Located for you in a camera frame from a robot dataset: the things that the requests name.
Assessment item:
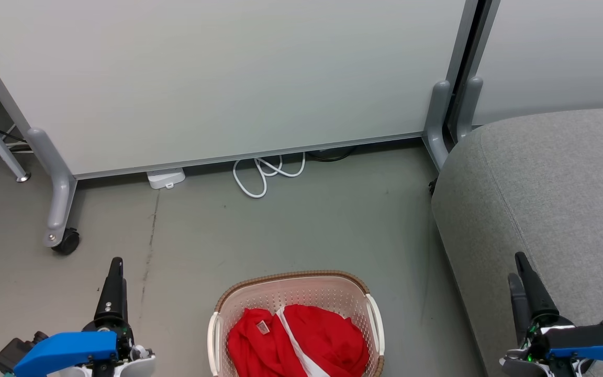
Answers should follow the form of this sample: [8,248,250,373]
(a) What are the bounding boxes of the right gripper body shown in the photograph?
[500,316,574,377]

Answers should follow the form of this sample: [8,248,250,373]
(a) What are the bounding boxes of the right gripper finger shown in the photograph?
[515,252,560,325]
[508,273,531,346]

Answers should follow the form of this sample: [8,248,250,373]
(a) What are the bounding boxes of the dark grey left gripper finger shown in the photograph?
[95,257,128,329]

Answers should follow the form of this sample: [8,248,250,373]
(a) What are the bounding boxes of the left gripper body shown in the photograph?
[71,319,157,377]

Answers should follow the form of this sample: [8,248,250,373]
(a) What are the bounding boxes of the red garment with white trim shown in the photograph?
[276,304,371,377]

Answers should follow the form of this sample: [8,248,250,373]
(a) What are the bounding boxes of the grey fabric sofa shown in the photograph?
[431,106,603,377]

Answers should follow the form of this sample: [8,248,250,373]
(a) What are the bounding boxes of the black caster wheel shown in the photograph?
[51,228,81,256]

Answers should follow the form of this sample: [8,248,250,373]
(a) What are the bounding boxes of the red garment with white tag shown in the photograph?
[227,307,302,377]

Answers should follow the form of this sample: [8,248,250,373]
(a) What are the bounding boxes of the white power adapter box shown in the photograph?
[147,168,186,190]

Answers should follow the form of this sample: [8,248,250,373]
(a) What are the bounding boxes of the grey partition leg with caster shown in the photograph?
[26,128,80,248]

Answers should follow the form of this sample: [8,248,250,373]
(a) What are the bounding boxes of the beige perforated laundry basket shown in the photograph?
[207,270,386,377]

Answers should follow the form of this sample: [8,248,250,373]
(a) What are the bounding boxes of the grey upright partition foot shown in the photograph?
[423,80,454,171]
[456,76,484,142]

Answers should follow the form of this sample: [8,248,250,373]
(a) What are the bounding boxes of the narrow white partition panel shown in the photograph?
[472,0,603,126]

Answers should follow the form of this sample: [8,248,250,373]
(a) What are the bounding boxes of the large white partition panel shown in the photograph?
[0,0,477,180]

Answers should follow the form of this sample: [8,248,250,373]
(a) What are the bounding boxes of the white looped cable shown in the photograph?
[232,153,307,199]

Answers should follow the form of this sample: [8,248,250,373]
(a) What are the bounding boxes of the thin black floor cables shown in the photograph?
[0,128,34,158]

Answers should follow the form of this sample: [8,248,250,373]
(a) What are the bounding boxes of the black cable under partition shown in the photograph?
[307,147,357,162]

